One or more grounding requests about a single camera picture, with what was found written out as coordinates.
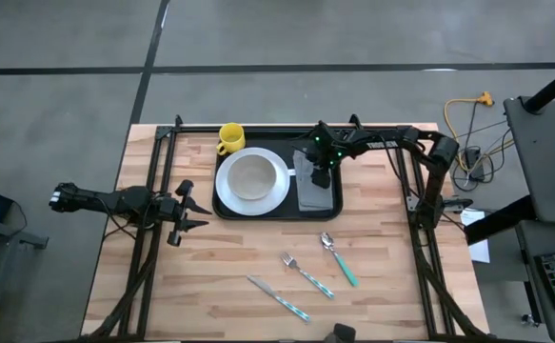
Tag white round plate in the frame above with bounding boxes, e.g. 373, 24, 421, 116
214, 146, 291, 217

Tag black diagonal pole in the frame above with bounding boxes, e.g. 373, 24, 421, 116
524, 59, 555, 114

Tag large grey desk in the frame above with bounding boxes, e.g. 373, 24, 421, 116
503, 94, 555, 225

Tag black floor cables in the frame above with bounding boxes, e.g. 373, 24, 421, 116
441, 101, 516, 192

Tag grey napkin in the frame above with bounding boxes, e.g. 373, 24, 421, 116
287, 150, 335, 212

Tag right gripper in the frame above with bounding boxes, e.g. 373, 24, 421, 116
300, 121, 352, 190

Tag black plastic tray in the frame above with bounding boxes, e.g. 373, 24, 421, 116
211, 127, 345, 221

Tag black power adapter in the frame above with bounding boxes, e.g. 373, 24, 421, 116
462, 147, 486, 182

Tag spoon with teal handle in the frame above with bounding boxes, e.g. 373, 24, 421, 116
320, 232, 360, 288

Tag desk caster wheel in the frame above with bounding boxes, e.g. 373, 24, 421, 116
519, 312, 543, 330

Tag beige bowl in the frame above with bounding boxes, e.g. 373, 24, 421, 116
226, 154, 278, 201

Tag knife with patterned handle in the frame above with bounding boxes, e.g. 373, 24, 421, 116
247, 274, 311, 324

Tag black metal table frame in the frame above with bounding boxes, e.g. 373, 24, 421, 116
81, 113, 497, 343

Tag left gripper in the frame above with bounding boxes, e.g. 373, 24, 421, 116
156, 179, 213, 248

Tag yellow extension cable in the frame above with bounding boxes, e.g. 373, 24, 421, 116
443, 91, 495, 173

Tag fork with patterned handle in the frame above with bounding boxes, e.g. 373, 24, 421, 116
280, 251, 335, 300

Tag white paper sheet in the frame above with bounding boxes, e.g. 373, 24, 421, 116
460, 209, 491, 265

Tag black desk crossbar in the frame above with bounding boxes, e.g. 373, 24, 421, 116
464, 194, 538, 247

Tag dark grey side desk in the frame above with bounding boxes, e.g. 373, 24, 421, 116
514, 218, 555, 343

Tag yellow mug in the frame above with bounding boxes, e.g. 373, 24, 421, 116
215, 122, 248, 157

